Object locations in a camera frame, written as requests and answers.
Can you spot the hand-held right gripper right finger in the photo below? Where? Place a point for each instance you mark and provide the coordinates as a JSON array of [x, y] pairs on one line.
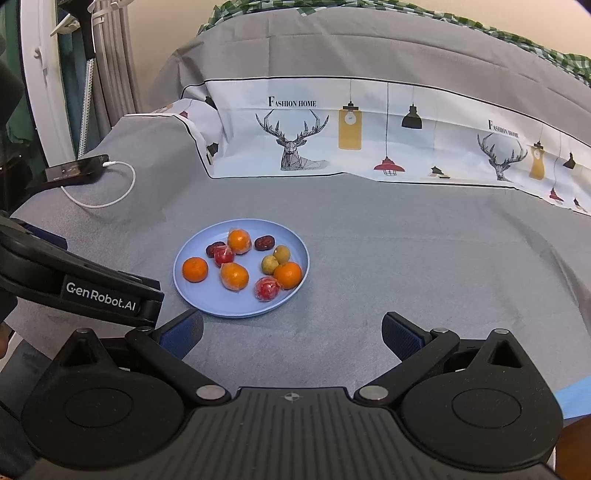
[[401, 334]]

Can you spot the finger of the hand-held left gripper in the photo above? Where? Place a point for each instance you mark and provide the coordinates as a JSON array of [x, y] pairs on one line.
[[41, 237]]

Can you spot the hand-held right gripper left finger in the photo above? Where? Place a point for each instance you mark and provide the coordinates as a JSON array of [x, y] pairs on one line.
[[180, 332]]

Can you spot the light blue plate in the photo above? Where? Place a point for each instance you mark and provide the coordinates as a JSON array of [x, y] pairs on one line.
[[207, 295]]

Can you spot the plastic-wrapped orange mandarin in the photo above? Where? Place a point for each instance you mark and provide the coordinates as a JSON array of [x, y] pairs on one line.
[[234, 276], [239, 241]]

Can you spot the red plastic-wrapped fruit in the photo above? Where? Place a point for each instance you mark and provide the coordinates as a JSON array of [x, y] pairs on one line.
[[224, 254], [267, 289]]

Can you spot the dark red date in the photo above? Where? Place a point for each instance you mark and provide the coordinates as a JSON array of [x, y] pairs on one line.
[[212, 249], [264, 242]]

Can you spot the yellow-green longan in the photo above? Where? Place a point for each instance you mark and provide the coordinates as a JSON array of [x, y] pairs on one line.
[[270, 264], [281, 253]]

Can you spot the black smartphone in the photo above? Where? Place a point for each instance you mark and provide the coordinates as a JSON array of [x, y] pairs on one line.
[[76, 168]]

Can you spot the grey bed sheet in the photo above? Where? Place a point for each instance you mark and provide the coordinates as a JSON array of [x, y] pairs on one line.
[[415, 258]]

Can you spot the light blue strip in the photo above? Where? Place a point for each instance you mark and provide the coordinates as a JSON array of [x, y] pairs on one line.
[[572, 397]]

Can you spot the grey curtain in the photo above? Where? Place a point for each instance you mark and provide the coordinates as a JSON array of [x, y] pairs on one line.
[[115, 60]]

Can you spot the printed grey and white duvet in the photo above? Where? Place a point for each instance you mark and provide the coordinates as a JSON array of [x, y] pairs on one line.
[[323, 55]]

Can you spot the white window frame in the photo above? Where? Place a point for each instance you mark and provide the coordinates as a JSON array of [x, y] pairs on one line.
[[41, 69]]

